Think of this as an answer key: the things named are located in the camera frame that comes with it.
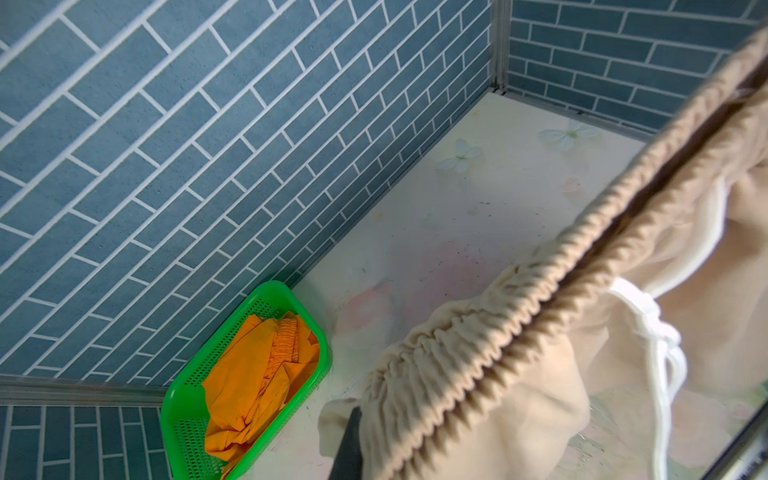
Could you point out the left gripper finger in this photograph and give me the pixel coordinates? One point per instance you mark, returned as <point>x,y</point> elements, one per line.
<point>348,462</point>

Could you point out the beige drawstring shorts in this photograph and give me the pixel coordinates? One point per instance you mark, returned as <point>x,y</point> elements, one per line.
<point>660,285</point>

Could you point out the orange shorts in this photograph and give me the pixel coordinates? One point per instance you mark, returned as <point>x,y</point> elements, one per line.
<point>262,369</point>

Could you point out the green plastic basket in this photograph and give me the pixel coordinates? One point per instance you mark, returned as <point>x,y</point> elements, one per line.
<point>184,414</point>

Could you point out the right aluminium corner post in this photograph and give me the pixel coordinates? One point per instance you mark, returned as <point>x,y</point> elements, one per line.
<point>500,35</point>

